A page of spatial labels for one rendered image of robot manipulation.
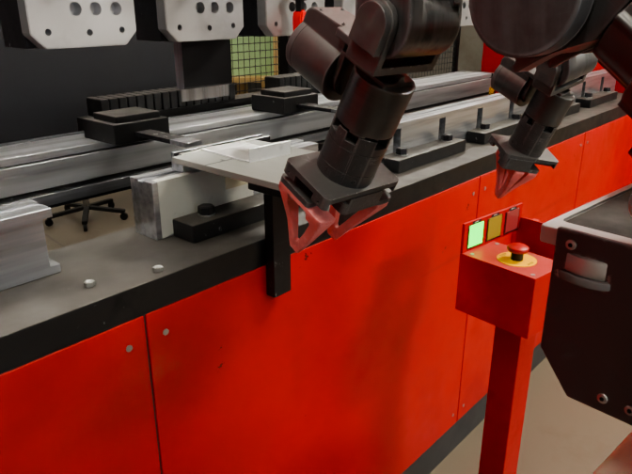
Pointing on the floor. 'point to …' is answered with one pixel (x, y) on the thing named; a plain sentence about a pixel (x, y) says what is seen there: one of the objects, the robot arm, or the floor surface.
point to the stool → (87, 211)
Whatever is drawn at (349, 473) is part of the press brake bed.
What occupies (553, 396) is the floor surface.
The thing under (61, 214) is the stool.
